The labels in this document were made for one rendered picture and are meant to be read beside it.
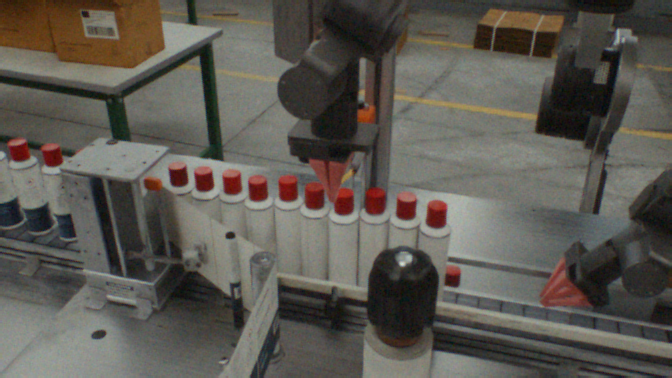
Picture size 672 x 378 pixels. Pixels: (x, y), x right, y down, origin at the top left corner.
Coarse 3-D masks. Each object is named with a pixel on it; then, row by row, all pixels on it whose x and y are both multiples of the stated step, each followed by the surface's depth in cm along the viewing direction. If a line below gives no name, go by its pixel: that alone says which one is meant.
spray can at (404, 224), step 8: (408, 192) 100; (400, 200) 98; (408, 200) 98; (416, 200) 98; (400, 208) 99; (408, 208) 98; (392, 216) 101; (400, 216) 99; (408, 216) 99; (416, 216) 101; (392, 224) 100; (400, 224) 99; (408, 224) 99; (416, 224) 100; (392, 232) 101; (400, 232) 100; (408, 232) 99; (416, 232) 100; (392, 240) 101; (400, 240) 100; (408, 240) 100; (416, 240) 101; (416, 248) 102
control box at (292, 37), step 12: (276, 0) 91; (288, 0) 89; (300, 0) 87; (312, 0) 86; (324, 0) 86; (276, 12) 92; (288, 12) 90; (300, 12) 88; (312, 12) 87; (276, 24) 94; (288, 24) 91; (300, 24) 89; (312, 24) 87; (276, 36) 95; (288, 36) 92; (300, 36) 90; (312, 36) 88; (276, 48) 96; (288, 48) 93; (300, 48) 91; (288, 60) 94; (300, 60) 92
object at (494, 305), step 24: (24, 240) 123; (48, 240) 123; (288, 288) 111; (504, 312) 105; (528, 312) 105; (552, 312) 105; (528, 336) 100; (552, 336) 100; (648, 336) 100; (648, 360) 96
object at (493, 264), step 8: (448, 256) 106; (456, 256) 105; (464, 256) 105; (472, 256) 105; (472, 264) 105; (480, 264) 105; (488, 264) 104; (496, 264) 104; (504, 264) 103; (512, 264) 103; (520, 264) 103; (512, 272) 104; (520, 272) 103; (528, 272) 103; (536, 272) 102; (544, 272) 102; (552, 272) 102; (616, 280) 100; (608, 288) 100; (616, 288) 99; (624, 288) 99; (656, 296) 98; (664, 296) 98
